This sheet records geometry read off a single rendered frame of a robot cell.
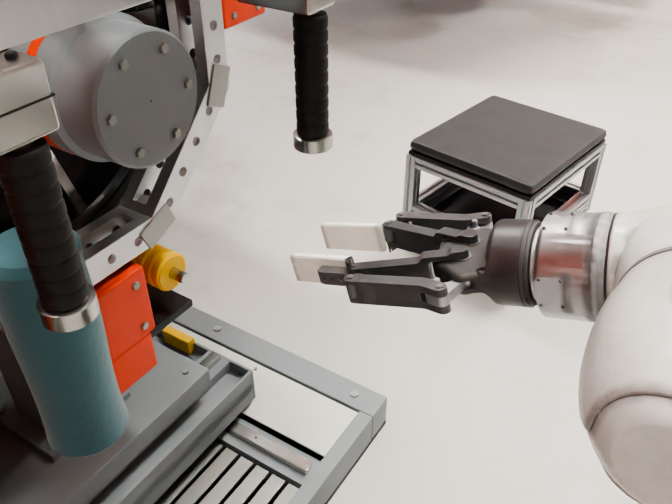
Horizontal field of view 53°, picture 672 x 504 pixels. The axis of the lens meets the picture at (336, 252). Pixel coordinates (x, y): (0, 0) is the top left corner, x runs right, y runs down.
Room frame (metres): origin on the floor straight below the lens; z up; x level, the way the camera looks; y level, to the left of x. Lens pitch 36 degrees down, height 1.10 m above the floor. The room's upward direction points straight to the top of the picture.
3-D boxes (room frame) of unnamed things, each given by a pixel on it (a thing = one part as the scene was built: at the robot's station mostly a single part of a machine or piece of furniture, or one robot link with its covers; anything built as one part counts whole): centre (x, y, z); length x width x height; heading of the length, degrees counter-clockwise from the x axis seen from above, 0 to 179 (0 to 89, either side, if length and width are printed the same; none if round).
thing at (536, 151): (1.55, -0.44, 0.17); 0.43 x 0.36 x 0.34; 138
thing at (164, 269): (0.82, 0.34, 0.51); 0.29 x 0.06 x 0.06; 58
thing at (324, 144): (0.69, 0.03, 0.83); 0.04 x 0.04 x 0.16
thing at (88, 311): (0.40, 0.21, 0.83); 0.04 x 0.04 x 0.16
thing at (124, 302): (0.69, 0.35, 0.48); 0.16 x 0.12 x 0.17; 58
